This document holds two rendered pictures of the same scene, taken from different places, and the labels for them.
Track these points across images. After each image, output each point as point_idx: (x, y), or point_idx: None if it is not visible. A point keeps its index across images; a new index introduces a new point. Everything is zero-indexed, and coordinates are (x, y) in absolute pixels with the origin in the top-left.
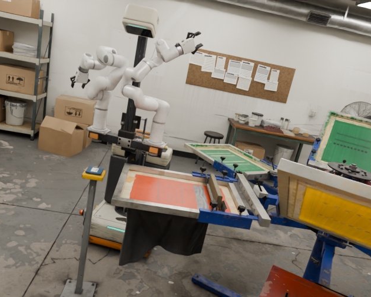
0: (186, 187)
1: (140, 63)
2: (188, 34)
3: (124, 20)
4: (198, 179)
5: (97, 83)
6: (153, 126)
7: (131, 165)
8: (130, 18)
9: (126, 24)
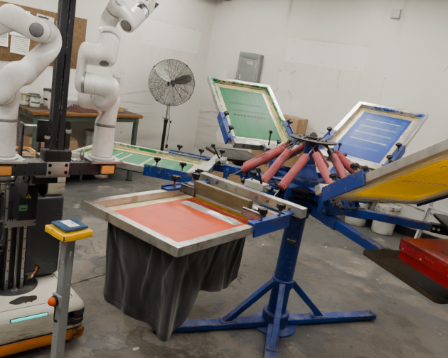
0: (179, 207)
1: (108, 37)
2: None
3: None
4: (173, 193)
5: (19, 74)
6: (102, 133)
7: (97, 201)
8: None
9: None
